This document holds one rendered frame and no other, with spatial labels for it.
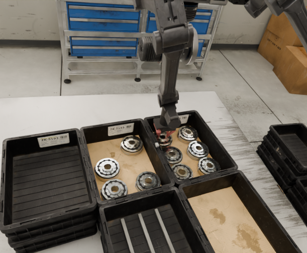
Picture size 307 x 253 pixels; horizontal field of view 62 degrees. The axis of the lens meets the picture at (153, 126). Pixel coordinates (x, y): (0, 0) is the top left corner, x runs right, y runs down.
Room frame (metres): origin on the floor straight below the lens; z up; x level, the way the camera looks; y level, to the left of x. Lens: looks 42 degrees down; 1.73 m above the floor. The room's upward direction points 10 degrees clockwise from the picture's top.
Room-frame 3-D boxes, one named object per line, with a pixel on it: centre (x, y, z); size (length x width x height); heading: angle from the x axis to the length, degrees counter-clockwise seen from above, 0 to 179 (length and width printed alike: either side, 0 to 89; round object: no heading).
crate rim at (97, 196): (0.68, 0.10, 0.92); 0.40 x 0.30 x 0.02; 28
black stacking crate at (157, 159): (0.68, 0.10, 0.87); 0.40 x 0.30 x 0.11; 28
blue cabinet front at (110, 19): (2.55, 0.67, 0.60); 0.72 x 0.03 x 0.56; 110
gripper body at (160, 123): (0.89, -0.05, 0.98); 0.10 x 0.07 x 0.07; 111
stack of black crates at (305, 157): (1.35, -1.05, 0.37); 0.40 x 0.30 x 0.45; 20
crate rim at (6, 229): (0.54, 0.36, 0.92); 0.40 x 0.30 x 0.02; 28
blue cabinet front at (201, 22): (2.82, -0.08, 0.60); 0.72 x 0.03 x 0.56; 110
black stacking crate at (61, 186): (0.54, 0.36, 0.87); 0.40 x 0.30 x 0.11; 28
